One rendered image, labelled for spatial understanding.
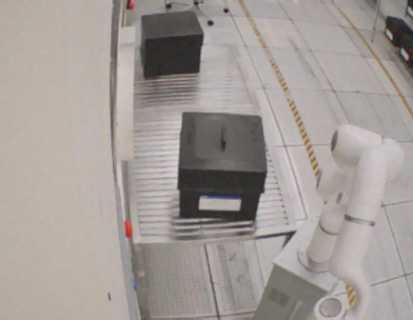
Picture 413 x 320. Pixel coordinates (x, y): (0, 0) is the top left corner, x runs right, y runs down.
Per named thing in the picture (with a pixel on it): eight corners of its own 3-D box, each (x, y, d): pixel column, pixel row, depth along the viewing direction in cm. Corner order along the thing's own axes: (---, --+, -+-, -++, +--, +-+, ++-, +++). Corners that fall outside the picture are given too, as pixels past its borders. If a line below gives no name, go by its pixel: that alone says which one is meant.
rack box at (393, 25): (381, 32, 451) (384, 13, 433) (401, 36, 454) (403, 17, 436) (392, 48, 430) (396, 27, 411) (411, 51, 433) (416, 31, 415)
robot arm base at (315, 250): (348, 246, 187) (363, 216, 174) (326, 279, 175) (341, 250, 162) (313, 226, 194) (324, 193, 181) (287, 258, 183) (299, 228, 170)
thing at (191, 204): (178, 217, 195) (179, 185, 182) (180, 162, 214) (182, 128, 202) (256, 220, 196) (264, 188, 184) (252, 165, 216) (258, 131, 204)
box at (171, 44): (201, 73, 258) (205, 33, 240) (143, 79, 252) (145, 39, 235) (190, 45, 277) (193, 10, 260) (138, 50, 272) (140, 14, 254)
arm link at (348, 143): (351, 210, 163) (310, 201, 165) (359, 177, 166) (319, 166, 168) (383, 172, 115) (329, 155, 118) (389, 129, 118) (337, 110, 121)
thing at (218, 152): (265, 193, 185) (271, 166, 175) (176, 190, 183) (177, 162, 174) (260, 134, 206) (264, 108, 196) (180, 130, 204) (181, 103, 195)
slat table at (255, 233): (263, 315, 246) (297, 230, 193) (146, 325, 237) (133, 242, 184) (224, 141, 337) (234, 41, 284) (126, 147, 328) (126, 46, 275)
